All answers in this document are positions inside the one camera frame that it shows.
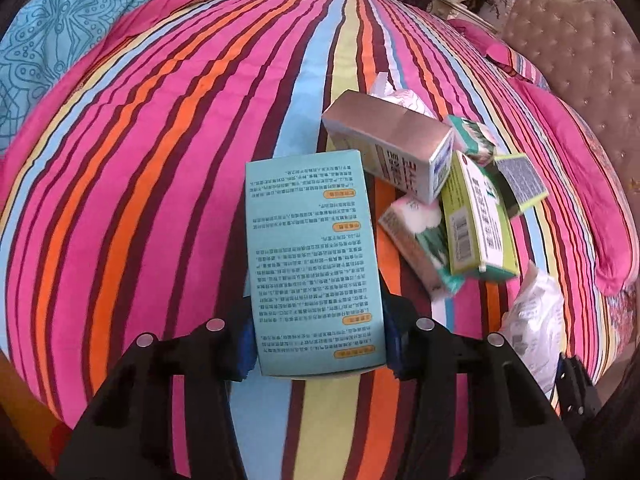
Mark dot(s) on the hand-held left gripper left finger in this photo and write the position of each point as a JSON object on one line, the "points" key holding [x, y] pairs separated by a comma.
{"points": [[246, 352]]}

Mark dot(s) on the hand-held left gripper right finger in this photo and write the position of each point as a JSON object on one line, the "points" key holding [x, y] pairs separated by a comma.
{"points": [[395, 352]]}

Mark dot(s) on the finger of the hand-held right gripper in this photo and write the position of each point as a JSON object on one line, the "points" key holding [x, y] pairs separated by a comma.
{"points": [[577, 390]]}

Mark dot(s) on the light blue cardboard box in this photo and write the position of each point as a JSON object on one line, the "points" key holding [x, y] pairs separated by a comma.
{"points": [[310, 260]]}

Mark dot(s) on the lime green cardboard box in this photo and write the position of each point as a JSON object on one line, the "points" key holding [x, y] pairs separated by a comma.
{"points": [[475, 220]]}

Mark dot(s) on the silver white cardboard box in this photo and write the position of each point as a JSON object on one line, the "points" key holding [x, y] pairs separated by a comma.
{"points": [[385, 135]]}

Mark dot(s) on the white crumpled plastic packet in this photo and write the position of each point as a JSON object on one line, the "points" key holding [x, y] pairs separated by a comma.
{"points": [[537, 320]]}

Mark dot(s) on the green white tissue pack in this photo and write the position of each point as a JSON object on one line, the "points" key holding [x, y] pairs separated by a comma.
{"points": [[425, 245]]}

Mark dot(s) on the striped bed sheet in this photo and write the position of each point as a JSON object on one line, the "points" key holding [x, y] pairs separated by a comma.
{"points": [[150, 185]]}

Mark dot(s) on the dark box with barcode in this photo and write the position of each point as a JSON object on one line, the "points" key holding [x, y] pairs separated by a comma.
{"points": [[520, 182]]}

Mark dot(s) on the small green white box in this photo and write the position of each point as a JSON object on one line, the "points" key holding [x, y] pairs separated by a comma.
{"points": [[472, 140]]}

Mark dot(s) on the pink pillow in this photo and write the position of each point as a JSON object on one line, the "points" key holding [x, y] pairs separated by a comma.
{"points": [[575, 160]]}

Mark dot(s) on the white plastic wrapper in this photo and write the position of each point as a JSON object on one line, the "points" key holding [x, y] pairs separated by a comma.
{"points": [[407, 97]]}

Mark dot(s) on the tufted beige headboard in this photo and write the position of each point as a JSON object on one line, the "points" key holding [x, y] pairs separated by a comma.
{"points": [[575, 45]]}

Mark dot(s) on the ornate cream nightstand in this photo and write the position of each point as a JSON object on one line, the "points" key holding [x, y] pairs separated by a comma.
{"points": [[462, 5]]}

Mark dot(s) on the blue patterned blanket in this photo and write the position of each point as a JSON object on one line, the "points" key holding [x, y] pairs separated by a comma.
{"points": [[55, 45]]}

